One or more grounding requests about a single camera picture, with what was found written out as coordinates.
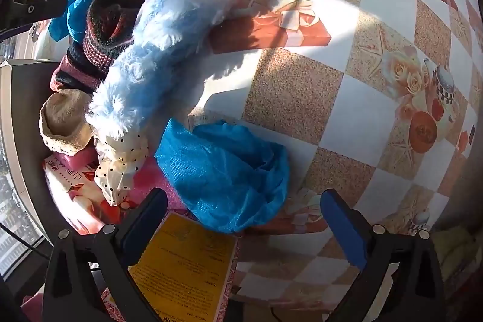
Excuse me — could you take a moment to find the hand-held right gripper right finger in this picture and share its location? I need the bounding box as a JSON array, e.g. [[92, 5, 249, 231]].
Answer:
[[320, 188, 446, 322]]

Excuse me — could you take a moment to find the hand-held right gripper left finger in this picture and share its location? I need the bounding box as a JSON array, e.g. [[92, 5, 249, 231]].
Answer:
[[41, 188, 169, 322]]

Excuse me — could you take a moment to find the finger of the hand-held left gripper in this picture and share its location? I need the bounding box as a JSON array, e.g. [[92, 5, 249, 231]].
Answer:
[[0, 0, 69, 38]]

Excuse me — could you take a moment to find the small blue plastic shoe cover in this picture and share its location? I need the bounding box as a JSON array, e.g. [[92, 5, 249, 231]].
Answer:
[[48, 0, 127, 43]]

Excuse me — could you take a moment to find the white polka dot cloth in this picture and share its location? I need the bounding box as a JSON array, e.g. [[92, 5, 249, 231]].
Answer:
[[94, 131, 151, 207]]

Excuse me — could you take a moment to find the large blue plastic shoe cover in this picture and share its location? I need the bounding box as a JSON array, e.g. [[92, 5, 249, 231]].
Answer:
[[155, 118, 290, 234]]

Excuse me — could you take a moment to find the grey cardboard box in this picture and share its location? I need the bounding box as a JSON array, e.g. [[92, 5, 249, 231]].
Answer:
[[0, 60, 72, 243]]

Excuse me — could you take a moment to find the light blue fluffy scarf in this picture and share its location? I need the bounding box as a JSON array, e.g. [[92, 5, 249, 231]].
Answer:
[[85, 0, 246, 142]]

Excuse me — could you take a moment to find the pink patterned carton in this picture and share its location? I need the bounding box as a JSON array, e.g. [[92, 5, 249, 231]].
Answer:
[[98, 211, 241, 322]]

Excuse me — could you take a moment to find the floral tissue pack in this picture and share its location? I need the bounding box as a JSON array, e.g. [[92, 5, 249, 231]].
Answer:
[[43, 146, 133, 236]]

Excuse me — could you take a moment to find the dark red knitted scarf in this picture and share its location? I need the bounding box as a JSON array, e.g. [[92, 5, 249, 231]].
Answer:
[[50, 0, 146, 93]]

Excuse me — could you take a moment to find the yellow cloth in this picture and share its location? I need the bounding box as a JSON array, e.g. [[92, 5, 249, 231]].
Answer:
[[434, 224, 480, 292]]

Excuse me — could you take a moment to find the beige knitted sock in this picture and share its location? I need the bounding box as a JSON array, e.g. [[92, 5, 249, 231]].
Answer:
[[39, 89, 95, 157]]

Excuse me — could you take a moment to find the checkered printed tablecloth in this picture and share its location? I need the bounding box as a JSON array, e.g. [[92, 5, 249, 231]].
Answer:
[[34, 0, 483, 308]]

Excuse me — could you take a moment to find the person's maroon clothing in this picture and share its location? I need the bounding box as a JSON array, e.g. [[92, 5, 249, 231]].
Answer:
[[22, 295, 46, 322]]

